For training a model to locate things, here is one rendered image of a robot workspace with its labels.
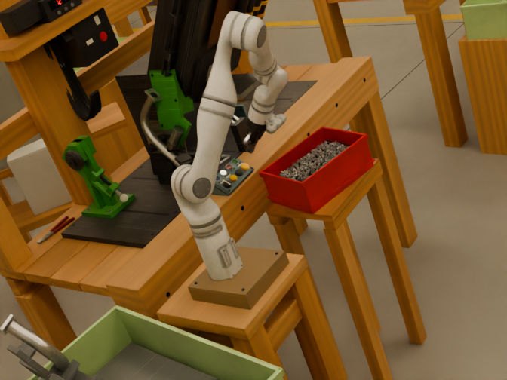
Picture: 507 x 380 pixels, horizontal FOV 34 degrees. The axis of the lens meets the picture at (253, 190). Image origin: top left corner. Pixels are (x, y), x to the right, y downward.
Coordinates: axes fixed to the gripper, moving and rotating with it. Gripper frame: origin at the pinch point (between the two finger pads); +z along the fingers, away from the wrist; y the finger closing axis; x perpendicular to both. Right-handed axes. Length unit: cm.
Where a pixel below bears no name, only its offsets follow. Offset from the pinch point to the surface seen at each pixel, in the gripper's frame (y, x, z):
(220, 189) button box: 12.8, -1.0, 10.9
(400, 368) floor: -9, 78, 68
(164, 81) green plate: -4.2, -38.6, -0.9
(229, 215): 16.7, 6.1, 14.7
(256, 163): -7.0, 0.5, 12.6
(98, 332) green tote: 82, 6, 4
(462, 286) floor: -59, 82, 66
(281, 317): 47, 42, 2
